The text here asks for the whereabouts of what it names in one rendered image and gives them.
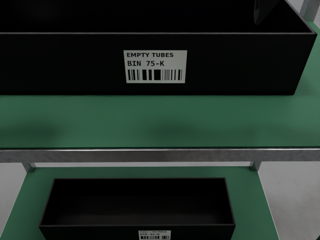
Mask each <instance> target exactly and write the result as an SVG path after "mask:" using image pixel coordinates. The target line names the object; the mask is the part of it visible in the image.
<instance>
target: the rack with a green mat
mask: <svg viewBox="0 0 320 240"><path fill-rule="evenodd" d="M319 6H320V0H304V1H303V4H302V7H301V10H300V15H301V16H302V17H303V18H304V20H306V22H307V23H308V24H309V25H310V26H311V27H312V28H313V29H314V30H315V32H316V33H317V34H318V35H317V37H316V40H315V42H314V45H313V47H312V50H311V52H310V55H309V58H308V60H307V63H306V65H305V68H304V70H303V73H302V76H301V78H300V81H299V83H298V86H297V88H296V91H295V93H294V95H0V163H22V165H23V167H24V169H25V171H26V175H25V178H24V180H23V183H22V185H21V187H20V190H19V193H18V195H17V197H16V199H15V202H14V204H13V207H12V209H11V211H10V214H9V216H8V219H7V221H6V224H5V226H4V228H3V231H2V233H1V236H0V240H46V239H45V237H44V236H43V234H42V232H41V231H40V229H39V223H40V220H41V217H42V214H43V211H44V208H45V205H46V202H47V198H48V195H49V192H50V189H51V186H52V183H53V180H54V178H182V177H226V182H227V186H228V190H229V195H230V201H231V205H232V210H233V215H234V219H235V224H236V227H235V229H234V232H233V235H232V237H231V240H280V239H279V235H278V232H277V229H276V226H275V223H274V220H273V217H272V213H271V211H270V207H269V204H268V201H267V198H266V195H265V192H264V188H263V185H262V183H261V180H260V176H259V173H258V171H259V168H260V165H261V162H262V161H320V29H319V28H318V27H317V26H316V25H315V23H314V20H315V17H316V14H317V11H318V9H319ZM233 161H250V165H249V166H126V167H36V165H35V163H42V162H233Z"/></svg>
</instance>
